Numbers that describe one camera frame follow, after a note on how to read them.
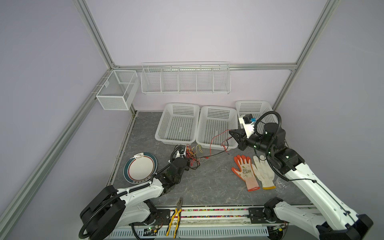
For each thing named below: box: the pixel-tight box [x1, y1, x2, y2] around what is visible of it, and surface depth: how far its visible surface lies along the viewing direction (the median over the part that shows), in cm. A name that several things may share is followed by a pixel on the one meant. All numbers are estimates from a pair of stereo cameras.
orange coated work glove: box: [231, 155, 260, 192], surface depth 89 cm
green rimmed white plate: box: [123, 152, 158, 185], surface depth 93 cm
